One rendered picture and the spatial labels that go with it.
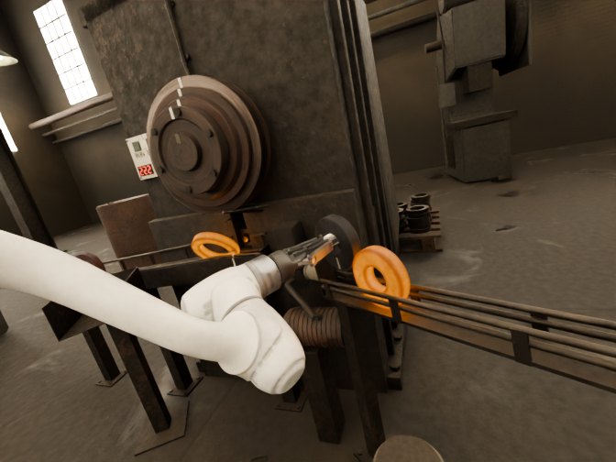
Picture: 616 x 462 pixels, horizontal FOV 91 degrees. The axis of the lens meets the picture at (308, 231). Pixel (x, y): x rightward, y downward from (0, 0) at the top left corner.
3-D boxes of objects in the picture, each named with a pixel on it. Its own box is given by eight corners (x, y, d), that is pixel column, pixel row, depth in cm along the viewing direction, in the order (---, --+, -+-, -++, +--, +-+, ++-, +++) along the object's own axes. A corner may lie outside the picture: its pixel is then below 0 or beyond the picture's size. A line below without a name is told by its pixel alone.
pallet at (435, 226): (307, 258, 295) (297, 215, 283) (331, 231, 366) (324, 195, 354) (442, 251, 247) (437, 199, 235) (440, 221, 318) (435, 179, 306)
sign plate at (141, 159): (144, 179, 139) (129, 138, 134) (188, 169, 129) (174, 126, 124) (139, 180, 137) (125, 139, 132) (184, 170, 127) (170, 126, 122)
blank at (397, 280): (352, 249, 81) (343, 254, 79) (394, 239, 68) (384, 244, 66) (375, 303, 81) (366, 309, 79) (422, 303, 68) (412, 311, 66)
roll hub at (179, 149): (175, 196, 112) (148, 117, 105) (239, 184, 102) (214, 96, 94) (164, 200, 107) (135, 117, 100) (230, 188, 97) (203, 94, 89)
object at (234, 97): (182, 216, 127) (142, 97, 115) (283, 201, 110) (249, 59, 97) (171, 221, 122) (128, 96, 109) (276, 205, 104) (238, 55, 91)
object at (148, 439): (134, 422, 143) (69, 285, 124) (191, 400, 149) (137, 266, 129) (120, 462, 124) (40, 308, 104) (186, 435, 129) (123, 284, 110)
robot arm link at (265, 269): (267, 304, 67) (289, 291, 70) (254, 268, 64) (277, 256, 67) (249, 293, 74) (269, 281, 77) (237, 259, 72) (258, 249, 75)
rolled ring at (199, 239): (197, 232, 109) (201, 225, 111) (185, 252, 122) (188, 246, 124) (245, 251, 116) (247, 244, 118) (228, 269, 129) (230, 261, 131)
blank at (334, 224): (317, 214, 89) (308, 218, 87) (352, 212, 76) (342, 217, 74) (333, 262, 92) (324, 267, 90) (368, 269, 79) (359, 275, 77)
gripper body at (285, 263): (269, 280, 77) (298, 264, 81) (286, 289, 70) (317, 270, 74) (259, 253, 74) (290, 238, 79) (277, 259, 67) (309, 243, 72)
